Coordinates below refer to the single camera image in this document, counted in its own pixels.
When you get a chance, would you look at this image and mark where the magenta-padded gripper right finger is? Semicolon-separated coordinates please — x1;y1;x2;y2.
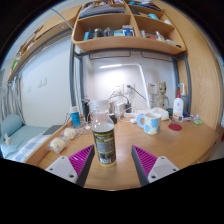
130;144;180;187

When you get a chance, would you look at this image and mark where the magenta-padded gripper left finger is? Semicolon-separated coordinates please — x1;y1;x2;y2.
44;144;97;188

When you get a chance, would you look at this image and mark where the clear bottle with dark label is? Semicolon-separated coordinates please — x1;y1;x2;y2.
90;99;118;168

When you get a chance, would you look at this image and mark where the plastic-wrapped bread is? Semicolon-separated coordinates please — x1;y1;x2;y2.
62;127;78;140
49;137;66;154

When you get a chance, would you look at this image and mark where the dark flat tablet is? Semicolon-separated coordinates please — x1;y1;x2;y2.
43;124;64;136

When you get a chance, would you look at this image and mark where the flat round red coaster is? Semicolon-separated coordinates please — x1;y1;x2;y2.
168;122;184;132

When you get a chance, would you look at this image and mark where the white mug with blue patches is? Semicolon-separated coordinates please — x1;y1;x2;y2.
135;112;163;136

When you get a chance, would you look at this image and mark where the bed with light bedding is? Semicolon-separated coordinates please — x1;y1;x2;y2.
0;124;51;163

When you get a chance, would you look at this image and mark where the blue tube with white cap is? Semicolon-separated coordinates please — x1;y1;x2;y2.
69;105;82;129

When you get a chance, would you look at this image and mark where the white tissue pack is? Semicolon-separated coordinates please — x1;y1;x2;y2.
151;107;170;121

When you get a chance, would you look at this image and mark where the white power strip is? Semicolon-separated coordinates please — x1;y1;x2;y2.
123;111;141;118

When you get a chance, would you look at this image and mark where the white lotion bottle, red pump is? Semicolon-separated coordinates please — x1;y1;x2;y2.
172;89;185;118

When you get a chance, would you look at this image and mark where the teal pillow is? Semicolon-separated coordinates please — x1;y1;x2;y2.
0;114;24;141

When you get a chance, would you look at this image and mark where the black power adapter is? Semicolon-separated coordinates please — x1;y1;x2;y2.
123;102;133;114

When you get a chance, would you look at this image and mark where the clear blue spray bottle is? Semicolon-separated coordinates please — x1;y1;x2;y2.
178;82;189;114

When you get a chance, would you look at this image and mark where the wooden shelf unit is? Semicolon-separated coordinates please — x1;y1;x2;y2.
71;0;187;56

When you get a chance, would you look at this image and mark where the black cable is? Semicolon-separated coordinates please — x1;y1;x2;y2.
126;85;148;101

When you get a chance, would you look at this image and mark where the white wall box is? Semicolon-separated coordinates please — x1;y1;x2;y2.
147;83;158;96

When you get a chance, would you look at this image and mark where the white wall socket plate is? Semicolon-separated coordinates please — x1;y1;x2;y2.
113;83;136;95

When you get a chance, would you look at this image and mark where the long wooden wall shelf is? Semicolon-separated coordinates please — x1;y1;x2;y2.
6;4;83;83

